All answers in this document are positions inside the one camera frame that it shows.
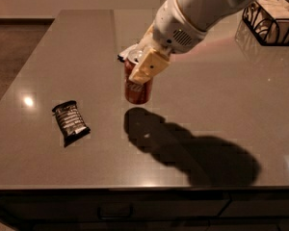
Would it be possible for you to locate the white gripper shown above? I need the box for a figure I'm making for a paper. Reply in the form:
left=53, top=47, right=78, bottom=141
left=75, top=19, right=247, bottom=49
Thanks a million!
left=119, top=0, right=206, bottom=85

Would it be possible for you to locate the red coke can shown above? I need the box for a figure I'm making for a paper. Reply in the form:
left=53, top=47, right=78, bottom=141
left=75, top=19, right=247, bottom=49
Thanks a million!
left=124, top=50, right=153, bottom=105

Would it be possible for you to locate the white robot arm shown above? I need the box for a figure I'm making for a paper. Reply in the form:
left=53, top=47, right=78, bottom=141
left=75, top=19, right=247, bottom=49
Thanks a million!
left=119, top=0, right=289, bottom=85

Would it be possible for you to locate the black rxbar chocolate wrapper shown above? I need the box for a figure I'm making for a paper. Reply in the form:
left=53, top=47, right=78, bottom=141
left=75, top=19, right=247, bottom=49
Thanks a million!
left=52, top=100, right=91, bottom=147

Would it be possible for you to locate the blue white snack wrapper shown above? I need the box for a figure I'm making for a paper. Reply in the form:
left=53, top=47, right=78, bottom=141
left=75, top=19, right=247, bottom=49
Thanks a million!
left=118, top=44, right=142, bottom=64

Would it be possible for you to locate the black wire basket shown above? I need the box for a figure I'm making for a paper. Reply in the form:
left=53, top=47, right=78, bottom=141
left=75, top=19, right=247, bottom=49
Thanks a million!
left=242, top=0, right=289, bottom=46

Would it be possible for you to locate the dark drawer handle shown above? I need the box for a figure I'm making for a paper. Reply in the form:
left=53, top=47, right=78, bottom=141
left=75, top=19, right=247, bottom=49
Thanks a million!
left=97, top=203, right=133, bottom=220

